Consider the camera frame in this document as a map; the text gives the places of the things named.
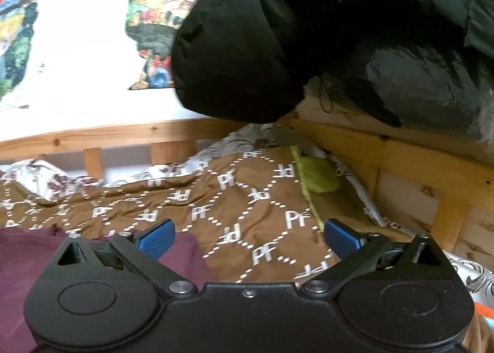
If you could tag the brown PF-patterned duvet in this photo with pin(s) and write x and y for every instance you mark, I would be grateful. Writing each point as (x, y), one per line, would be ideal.
(231, 214)

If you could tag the black puffer jacket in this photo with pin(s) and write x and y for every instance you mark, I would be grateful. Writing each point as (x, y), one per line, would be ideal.
(420, 64)

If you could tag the maroon long-sleeve shirt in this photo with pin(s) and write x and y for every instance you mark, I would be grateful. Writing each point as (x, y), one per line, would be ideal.
(25, 254)

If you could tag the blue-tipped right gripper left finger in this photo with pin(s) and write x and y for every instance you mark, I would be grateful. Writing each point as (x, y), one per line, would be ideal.
(140, 253)

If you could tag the green pillow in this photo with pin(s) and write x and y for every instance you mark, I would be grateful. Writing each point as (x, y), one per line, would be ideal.
(316, 176)

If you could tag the anime boy poster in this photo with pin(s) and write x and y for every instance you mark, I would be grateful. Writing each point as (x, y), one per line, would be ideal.
(16, 42)

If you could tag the orange cloth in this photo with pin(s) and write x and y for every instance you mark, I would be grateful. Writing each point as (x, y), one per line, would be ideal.
(484, 311)

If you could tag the wooden bed frame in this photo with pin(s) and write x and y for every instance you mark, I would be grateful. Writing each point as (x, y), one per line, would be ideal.
(425, 181)

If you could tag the colourful landscape poster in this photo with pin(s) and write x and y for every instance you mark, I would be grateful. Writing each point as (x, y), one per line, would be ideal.
(153, 25)

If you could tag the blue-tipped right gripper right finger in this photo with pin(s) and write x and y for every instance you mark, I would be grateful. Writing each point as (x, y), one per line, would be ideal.
(358, 253)

